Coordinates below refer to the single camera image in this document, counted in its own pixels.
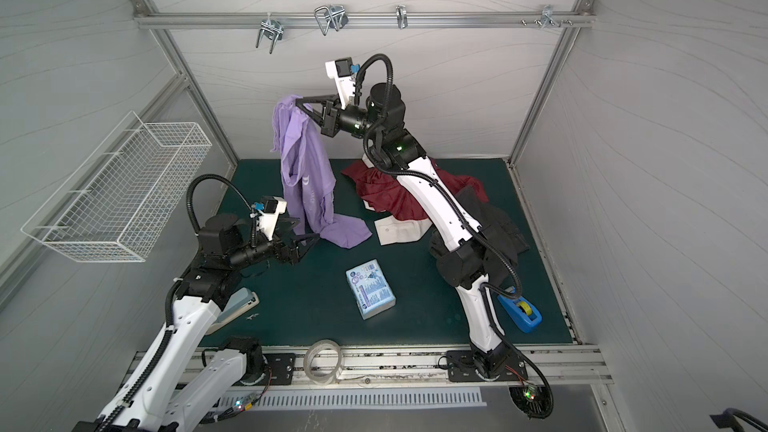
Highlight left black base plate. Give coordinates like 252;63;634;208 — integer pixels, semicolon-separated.
237;353;296;387

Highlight pale green stapler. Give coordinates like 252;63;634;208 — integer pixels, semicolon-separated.
205;287;259;336

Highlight light blue tissue box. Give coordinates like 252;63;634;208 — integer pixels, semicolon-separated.
345;260;396;320

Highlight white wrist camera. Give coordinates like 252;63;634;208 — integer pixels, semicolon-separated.
325;57;360;109
251;196;287;240

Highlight right base black cable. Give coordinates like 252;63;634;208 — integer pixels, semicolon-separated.
508;347;555;420

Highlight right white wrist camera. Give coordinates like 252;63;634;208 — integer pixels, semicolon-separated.
325;57;360;109

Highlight white slotted cable duct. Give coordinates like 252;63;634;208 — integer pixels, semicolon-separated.
248;387;487;412

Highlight aluminium top crossbar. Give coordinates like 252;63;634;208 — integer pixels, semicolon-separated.
134;10;597;30

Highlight maroon cloth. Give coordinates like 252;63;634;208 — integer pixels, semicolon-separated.
341;159;489;221

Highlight white wire basket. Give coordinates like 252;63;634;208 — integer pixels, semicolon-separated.
20;112;212;263

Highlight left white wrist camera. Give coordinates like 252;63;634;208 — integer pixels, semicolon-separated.
251;196;287;240

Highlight blue tape dispenser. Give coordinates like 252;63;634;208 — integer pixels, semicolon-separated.
497;296;543;333

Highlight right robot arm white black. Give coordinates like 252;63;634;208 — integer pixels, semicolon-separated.
295;53;522;380

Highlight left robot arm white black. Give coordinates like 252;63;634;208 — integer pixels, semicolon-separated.
74;174;320;431

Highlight purple cloth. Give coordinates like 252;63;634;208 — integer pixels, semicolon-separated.
272;95;372;249

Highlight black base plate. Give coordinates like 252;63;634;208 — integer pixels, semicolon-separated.
437;350;529;384
237;353;296;387

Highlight clear tape roll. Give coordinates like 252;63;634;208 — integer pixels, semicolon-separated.
302;339;343;386

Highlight base black cable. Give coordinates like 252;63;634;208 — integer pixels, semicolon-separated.
197;365;274;425
508;347;555;420

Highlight left base black cable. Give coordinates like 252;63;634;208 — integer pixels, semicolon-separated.
197;365;274;425

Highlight aluminium front rail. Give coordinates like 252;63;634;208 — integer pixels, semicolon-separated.
125;344;614;394

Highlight white cloth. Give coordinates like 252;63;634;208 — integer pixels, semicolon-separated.
374;214;433;246

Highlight metal u-bolt clamp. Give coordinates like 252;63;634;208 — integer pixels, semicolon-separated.
313;4;349;36
255;16;284;54

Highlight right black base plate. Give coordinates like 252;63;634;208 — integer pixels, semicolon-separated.
437;350;529;384

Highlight metal bracket right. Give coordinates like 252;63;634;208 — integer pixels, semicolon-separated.
520;5;573;29

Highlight dark grey cloth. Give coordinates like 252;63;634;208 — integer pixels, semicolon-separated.
429;186;529;288

